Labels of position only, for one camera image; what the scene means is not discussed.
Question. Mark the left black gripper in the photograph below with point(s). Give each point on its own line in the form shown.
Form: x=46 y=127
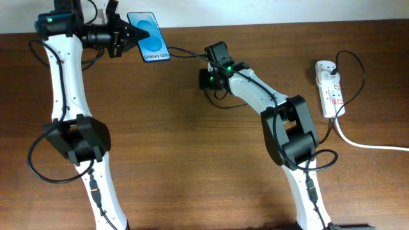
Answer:
x=121 y=32

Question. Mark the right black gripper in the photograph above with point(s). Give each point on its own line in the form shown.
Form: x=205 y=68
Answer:
x=202 y=82

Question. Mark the blue Galaxy smartphone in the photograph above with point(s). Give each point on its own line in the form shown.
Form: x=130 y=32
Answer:
x=152 y=48

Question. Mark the white power strip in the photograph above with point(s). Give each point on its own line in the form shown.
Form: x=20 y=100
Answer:
x=330 y=95

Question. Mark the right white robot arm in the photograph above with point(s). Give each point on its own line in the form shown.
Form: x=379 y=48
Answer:
x=290 y=136

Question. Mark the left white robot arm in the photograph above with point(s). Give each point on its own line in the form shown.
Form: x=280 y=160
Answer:
x=81 y=139

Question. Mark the white USB charger adapter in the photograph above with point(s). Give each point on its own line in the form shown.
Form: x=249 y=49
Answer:
x=329 y=78

